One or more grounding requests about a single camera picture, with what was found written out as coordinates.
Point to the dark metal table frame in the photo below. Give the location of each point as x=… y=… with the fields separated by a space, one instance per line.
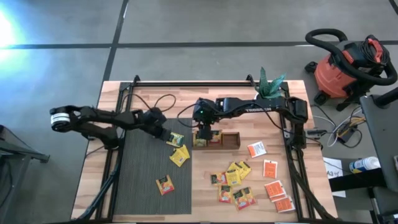
x=25 y=153

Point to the dark grey desk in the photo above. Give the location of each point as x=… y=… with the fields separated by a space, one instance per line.
x=382 y=133

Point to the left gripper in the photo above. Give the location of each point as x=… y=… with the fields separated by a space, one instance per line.
x=154 y=119

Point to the black power adapter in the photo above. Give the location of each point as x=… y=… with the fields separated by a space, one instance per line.
x=314 y=133

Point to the orange tea packet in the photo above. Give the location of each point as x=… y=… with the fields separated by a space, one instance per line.
x=257 y=149
x=284 y=205
x=270 y=169
x=274 y=188

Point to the brown wooden tea organiser box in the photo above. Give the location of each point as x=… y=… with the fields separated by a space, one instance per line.
x=232 y=146

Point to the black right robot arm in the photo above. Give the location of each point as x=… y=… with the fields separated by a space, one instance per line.
x=264 y=109

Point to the grey woven placemat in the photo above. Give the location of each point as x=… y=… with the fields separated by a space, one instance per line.
x=140 y=186

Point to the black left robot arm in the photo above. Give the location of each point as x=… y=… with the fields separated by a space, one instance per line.
x=102 y=115

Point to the snake plant in white pot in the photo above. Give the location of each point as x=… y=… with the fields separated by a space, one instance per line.
x=267 y=88

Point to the black desk base bar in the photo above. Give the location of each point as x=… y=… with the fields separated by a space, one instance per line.
x=357 y=180

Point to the white spray can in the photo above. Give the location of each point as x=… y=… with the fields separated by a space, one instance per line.
x=365 y=164

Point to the black power box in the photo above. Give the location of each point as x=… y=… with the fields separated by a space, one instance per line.
x=346 y=134

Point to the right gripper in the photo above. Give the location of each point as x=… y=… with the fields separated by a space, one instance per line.
x=206 y=112

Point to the black aluminium rig frame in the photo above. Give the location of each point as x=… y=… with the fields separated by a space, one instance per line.
x=192 y=84

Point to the white paper sheet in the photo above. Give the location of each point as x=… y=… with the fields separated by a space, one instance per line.
x=334 y=165

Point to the orange shop vacuum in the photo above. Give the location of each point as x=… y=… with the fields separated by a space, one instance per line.
x=329 y=77

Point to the black curved tube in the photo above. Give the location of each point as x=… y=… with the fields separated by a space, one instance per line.
x=387 y=98

